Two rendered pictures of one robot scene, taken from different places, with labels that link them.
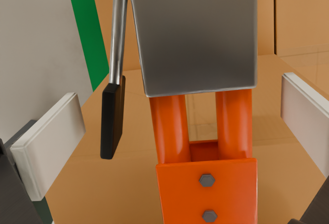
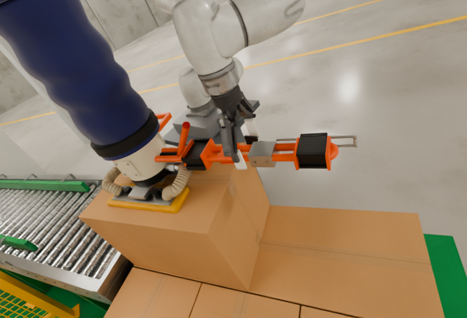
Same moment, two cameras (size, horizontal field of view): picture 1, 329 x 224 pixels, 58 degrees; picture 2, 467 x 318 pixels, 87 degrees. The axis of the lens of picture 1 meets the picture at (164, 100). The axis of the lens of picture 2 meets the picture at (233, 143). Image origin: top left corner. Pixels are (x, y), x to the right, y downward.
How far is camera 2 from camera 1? 60 cm
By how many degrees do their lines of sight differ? 41
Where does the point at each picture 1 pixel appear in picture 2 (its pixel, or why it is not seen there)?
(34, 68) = (290, 194)
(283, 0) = (278, 304)
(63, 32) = not seen: hidden behind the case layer
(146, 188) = (224, 166)
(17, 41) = (307, 191)
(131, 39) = (282, 217)
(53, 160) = (249, 125)
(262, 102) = (231, 226)
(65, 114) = (255, 131)
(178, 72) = (255, 146)
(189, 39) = (260, 147)
